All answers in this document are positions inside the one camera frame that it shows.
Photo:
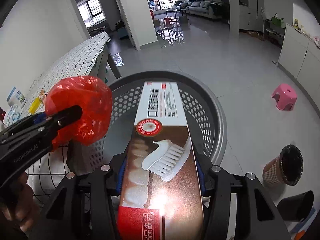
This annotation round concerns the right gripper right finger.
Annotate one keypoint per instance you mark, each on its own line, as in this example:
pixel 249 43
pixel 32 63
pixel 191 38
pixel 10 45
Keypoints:
pixel 239 206

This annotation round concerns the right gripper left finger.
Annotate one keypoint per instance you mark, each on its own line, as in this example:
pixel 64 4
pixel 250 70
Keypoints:
pixel 81 207

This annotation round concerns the red toothpaste box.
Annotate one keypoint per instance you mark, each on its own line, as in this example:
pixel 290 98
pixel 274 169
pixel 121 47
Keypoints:
pixel 160 194

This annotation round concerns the red plastic bag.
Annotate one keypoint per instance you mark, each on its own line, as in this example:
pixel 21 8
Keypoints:
pixel 95 99

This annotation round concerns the pink snack wrapper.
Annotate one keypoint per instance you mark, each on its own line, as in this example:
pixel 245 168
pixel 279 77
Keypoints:
pixel 42 96

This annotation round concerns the grey perforated trash basket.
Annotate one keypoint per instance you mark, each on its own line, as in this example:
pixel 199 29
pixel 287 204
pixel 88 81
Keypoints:
pixel 145 102

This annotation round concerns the left hand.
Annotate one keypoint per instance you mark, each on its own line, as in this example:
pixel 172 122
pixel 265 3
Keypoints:
pixel 24 212

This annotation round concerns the white tissue pack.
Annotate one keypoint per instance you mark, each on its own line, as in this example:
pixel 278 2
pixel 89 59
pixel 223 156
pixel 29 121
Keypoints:
pixel 12 116

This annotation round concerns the red thermos bottle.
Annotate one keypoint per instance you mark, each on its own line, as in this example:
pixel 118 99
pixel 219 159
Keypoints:
pixel 2 114

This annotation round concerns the white jar blue lid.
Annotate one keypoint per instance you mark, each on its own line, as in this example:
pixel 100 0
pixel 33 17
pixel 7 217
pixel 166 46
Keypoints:
pixel 16 97

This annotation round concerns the brown woven waste bin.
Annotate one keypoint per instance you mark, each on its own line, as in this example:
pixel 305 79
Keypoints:
pixel 286 168

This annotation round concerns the pink plastic stool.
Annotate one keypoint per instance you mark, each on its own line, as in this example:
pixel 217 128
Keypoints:
pixel 285 97

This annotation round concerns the white cabinet counter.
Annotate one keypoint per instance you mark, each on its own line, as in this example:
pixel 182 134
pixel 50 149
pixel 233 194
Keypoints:
pixel 299 60

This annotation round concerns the green bag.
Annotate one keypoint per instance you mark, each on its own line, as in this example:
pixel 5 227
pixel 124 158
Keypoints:
pixel 279 22

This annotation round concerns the grey sofa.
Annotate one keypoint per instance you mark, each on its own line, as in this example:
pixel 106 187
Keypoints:
pixel 214 9

